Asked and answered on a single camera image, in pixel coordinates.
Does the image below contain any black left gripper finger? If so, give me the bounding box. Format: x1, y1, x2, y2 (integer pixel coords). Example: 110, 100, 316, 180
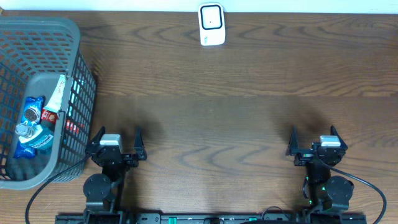
134, 127, 147, 161
85, 126, 106, 154

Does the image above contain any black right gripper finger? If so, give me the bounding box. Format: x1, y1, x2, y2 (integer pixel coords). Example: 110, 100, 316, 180
330, 125, 348, 151
285, 126, 299, 156

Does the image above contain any blue mouthwash bottle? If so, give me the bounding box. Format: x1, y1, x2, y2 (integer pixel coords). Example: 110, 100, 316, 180
15, 123, 54, 151

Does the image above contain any white wet wipes pack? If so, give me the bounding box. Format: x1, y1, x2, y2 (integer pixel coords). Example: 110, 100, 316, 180
44, 75, 67, 113

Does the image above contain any blue Oreo cookie pack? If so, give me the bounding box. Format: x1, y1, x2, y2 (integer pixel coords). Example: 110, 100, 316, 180
13, 96, 44, 159

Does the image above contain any red Nescafe stick sachet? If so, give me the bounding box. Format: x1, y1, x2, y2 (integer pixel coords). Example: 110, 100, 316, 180
41, 108, 58, 124

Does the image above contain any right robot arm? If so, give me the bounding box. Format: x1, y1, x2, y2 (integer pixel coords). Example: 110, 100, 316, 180
286, 126, 354, 223

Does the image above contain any white barcode scanner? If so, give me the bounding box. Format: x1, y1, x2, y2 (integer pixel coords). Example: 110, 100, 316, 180
198, 2, 226, 46

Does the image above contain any grey plastic mesh basket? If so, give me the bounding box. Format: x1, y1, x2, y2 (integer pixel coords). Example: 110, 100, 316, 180
1, 16, 96, 190

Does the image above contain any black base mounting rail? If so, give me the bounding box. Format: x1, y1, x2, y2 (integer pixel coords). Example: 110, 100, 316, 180
55, 212, 368, 224

